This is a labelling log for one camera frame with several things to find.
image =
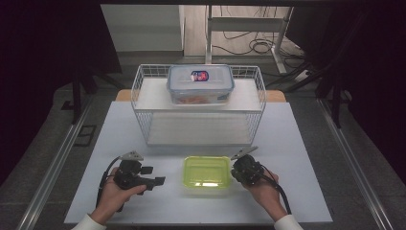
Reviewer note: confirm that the person's right hand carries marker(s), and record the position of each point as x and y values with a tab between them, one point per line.
269	195

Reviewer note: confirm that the white power strip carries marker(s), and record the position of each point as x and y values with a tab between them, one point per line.
302	76

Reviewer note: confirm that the yellow-green plastic food container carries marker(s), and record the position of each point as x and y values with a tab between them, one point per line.
207	172

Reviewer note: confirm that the white metal desk frame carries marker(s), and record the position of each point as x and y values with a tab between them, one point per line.
245	24

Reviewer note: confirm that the wooden table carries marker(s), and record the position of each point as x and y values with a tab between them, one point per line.
123	95

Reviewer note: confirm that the metal floor rail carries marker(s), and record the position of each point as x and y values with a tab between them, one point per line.
54	163
351	159

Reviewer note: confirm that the dark metal stand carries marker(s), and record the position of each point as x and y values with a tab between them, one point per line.
76	96

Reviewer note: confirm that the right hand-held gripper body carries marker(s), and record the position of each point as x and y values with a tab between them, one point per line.
249	171

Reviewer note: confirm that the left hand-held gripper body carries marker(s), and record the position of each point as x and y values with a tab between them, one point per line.
129	177

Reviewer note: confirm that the person's left hand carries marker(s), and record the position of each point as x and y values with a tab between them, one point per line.
111	201

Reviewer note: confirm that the clear plastic food container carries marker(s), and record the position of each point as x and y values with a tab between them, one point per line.
201	86

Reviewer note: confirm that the white cabinet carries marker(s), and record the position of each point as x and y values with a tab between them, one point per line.
143	28

